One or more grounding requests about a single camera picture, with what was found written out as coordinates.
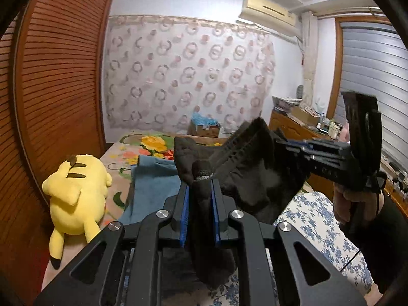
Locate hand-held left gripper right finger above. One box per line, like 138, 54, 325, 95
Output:
210, 178, 367, 306

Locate circle patterned curtain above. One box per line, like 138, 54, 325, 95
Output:
103, 14, 276, 135

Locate stack of magazines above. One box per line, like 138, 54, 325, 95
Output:
273, 95, 302, 114

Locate person's right hand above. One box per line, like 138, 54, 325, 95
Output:
333, 183, 385, 227

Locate brown cardboard box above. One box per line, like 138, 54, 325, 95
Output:
188, 119, 221, 138

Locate yellow plush toy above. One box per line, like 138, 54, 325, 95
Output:
42, 154, 113, 270

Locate white air conditioner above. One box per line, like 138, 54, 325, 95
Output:
239, 0, 299, 36

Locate colourful flower bed sheet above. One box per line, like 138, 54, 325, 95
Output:
41, 132, 231, 294

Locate black pants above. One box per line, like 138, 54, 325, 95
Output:
174, 117, 312, 290

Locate white tied curtain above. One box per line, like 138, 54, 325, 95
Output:
300, 11, 320, 109

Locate wooden louvered door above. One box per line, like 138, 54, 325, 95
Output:
0, 0, 122, 294

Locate teal pants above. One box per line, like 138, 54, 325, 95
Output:
119, 154, 183, 227

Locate blue plastic bag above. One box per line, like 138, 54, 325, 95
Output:
190, 112, 221, 129

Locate pile of small electronics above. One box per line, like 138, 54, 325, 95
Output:
381, 157, 408, 199

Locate wooden dresser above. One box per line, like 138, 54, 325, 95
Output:
269, 109, 408, 218

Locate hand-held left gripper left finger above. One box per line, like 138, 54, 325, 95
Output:
33, 178, 192, 306

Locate grey window blind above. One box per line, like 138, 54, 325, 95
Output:
333, 22, 408, 173

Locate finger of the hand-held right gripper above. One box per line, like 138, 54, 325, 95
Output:
276, 138, 350, 156
286, 149, 350, 167

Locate row of small bottles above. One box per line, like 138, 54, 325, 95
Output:
317, 112, 342, 139

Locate open cardboard box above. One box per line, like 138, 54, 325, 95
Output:
291, 105, 321, 125

